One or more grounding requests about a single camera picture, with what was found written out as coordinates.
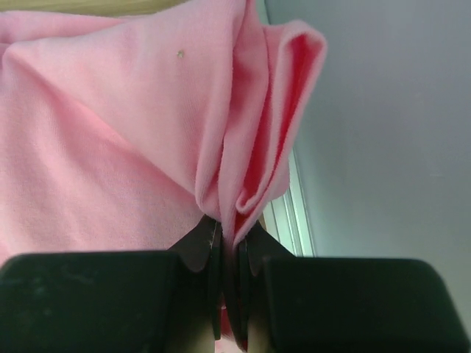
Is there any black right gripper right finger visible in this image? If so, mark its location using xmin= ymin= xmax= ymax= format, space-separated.
xmin=222 ymin=225 xmax=458 ymax=352

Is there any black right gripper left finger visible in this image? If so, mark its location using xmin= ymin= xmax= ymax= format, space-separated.
xmin=1 ymin=217 xmax=222 ymax=352

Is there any pink t shirt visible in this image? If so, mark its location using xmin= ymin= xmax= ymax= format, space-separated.
xmin=1 ymin=1 xmax=327 ymax=259

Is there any aluminium frame post right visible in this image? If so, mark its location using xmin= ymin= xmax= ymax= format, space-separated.
xmin=263 ymin=150 xmax=316 ymax=257

